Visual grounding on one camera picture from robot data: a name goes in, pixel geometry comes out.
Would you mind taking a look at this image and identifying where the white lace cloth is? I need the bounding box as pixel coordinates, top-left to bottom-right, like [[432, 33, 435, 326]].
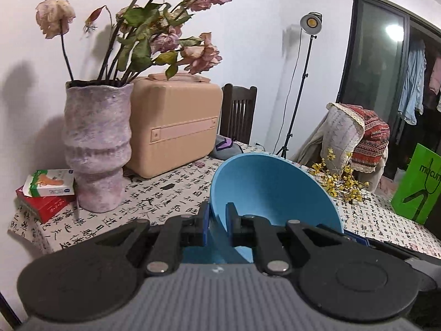
[[326, 103, 365, 173]]

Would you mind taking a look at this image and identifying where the dark wooden chair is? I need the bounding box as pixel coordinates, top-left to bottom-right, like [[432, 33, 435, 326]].
[[219, 83, 258, 144]]

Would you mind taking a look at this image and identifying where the black power cable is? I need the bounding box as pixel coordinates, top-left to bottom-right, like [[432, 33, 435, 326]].
[[255, 34, 302, 149]]

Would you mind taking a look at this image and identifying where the yellow blossom branch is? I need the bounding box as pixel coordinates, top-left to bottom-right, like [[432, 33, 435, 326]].
[[308, 148, 371, 204]]

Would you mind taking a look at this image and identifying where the studio light on tripod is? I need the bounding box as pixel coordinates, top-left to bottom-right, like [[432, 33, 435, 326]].
[[276, 12, 323, 159]]

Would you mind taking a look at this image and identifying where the green paper bag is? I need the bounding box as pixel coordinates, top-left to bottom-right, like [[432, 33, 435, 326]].
[[391, 143, 441, 225]]

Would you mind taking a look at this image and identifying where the green and white box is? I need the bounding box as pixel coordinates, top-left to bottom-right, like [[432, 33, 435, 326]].
[[23, 169, 76, 198]]

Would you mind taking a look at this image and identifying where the pink hard-shell suitcase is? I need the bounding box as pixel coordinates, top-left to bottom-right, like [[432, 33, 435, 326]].
[[124, 72, 224, 179]]

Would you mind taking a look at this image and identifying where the red patterned blanket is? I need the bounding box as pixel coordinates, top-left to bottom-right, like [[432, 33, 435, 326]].
[[345, 104, 391, 174]]

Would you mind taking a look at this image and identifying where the black framed glass door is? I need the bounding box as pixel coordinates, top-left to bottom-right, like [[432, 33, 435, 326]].
[[336, 0, 441, 180]]

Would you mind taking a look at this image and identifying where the hanging pink garment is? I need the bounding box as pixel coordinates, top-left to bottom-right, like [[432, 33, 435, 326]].
[[428, 57, 441, 95]]

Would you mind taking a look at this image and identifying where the grey and purple cloth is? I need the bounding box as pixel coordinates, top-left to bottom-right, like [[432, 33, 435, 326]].
[[211, 136, 243, 161]]

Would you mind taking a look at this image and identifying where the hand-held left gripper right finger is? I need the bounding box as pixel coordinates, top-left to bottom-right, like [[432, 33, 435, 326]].
[[225, 202, 340, 277]]

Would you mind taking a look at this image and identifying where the grey ceramic vase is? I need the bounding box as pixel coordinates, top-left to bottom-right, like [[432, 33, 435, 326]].
[[62, 80, 135, 213]]

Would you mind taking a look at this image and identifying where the dried rose bouquet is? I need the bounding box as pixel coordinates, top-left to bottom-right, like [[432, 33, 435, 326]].
[[35, 0, 232, 87]]

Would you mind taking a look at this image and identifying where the hanging light blue shirt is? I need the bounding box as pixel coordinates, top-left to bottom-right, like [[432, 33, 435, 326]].
[[398, 39, 427, 126]]

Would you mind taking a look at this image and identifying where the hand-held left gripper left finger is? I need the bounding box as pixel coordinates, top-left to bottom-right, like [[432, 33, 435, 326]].
[[95, 200, 210, 276]]

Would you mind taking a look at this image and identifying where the red box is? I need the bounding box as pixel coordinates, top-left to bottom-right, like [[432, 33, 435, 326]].
[[15, 186, 77, 224]]

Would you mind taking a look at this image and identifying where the chair draped with patterned blankets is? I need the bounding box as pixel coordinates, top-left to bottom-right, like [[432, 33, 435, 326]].
[[293, 110, 390, 194]]

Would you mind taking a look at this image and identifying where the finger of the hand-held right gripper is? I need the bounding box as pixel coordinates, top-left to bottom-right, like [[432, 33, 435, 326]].
[[345, 236, 414, 259]]

